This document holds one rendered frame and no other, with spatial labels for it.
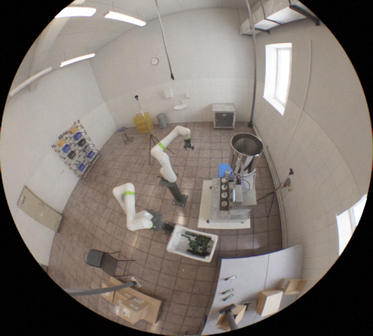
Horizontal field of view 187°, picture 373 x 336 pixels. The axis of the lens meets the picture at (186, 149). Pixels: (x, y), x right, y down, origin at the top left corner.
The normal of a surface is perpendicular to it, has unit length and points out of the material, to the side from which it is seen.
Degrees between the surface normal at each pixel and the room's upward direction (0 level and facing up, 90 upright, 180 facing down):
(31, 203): 90
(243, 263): 0
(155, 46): 90
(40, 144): 90
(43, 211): 90
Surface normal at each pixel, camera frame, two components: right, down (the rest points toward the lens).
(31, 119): 0.97, 0.00
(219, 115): -0.17, 0.69
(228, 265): -0.16, -0.72
